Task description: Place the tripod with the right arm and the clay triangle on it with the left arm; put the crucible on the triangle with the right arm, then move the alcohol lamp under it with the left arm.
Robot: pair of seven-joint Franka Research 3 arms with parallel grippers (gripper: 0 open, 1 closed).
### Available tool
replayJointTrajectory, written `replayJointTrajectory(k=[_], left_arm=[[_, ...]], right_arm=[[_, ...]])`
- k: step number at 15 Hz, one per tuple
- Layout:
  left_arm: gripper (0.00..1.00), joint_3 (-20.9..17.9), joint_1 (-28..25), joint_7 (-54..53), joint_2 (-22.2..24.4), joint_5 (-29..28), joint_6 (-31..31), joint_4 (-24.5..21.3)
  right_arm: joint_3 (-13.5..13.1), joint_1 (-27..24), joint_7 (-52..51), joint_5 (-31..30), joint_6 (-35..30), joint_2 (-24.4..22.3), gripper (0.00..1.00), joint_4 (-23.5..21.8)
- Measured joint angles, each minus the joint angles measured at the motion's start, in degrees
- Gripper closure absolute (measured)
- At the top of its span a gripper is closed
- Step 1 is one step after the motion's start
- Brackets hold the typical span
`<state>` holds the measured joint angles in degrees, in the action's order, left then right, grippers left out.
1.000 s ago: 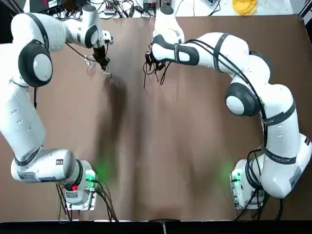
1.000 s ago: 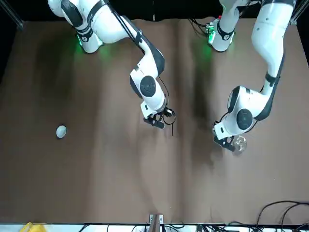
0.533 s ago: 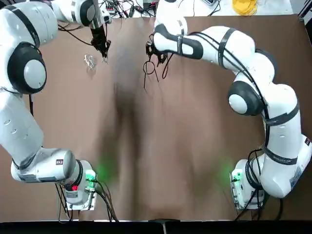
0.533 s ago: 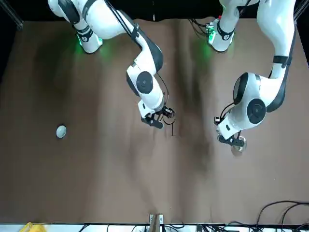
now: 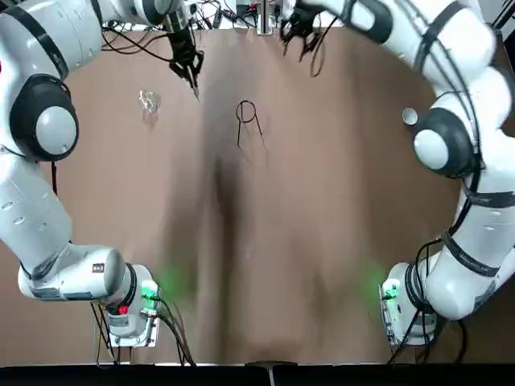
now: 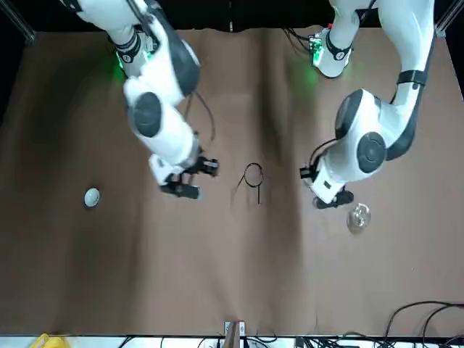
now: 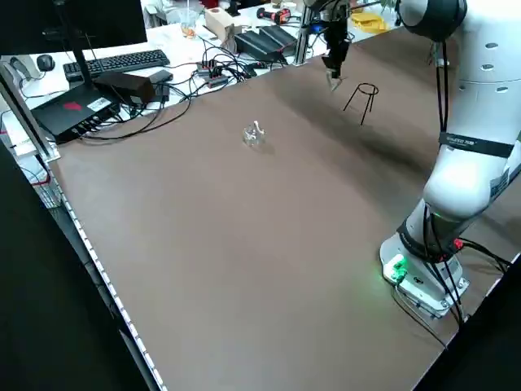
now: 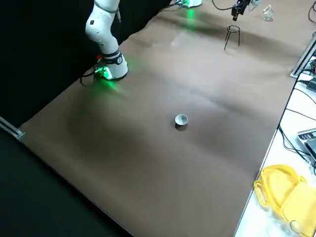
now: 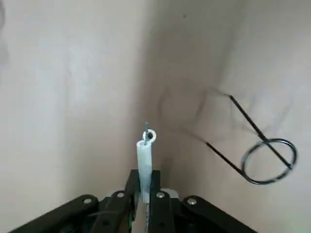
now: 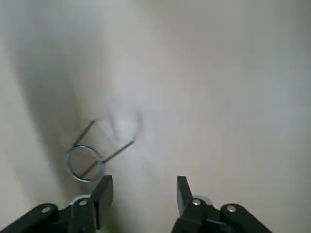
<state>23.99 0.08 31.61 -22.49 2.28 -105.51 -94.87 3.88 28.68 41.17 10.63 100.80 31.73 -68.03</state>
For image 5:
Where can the clear glass alcohol lamp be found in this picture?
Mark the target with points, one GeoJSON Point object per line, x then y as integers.
{"type": "Point", "coordinates": [149, 102]}

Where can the white porcelain crucible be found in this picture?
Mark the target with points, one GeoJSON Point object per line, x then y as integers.
{"type": "Point", "coordinates": [409, 116]}

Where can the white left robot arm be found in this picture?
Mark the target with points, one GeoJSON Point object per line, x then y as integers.
{"type": "Point", "coordinates": [40, 201]}

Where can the silver camera post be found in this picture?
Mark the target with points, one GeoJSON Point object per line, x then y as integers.
{"type": "Point", "coordinates": [265, 20]}

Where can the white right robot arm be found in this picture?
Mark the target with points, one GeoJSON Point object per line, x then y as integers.
{"type": "Point", "coordinates": [454, 60]}

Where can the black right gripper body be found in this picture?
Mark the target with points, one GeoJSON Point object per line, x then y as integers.
{"type": "Point", "coordinates": [306, 18]}

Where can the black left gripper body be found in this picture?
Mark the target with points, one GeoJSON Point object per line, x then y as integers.
{"type": "Point", "coordinates": [182, 46]}

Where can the red connector cap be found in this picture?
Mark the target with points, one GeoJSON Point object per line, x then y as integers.
{"type": "Point", "coordinates": [122, 309]}

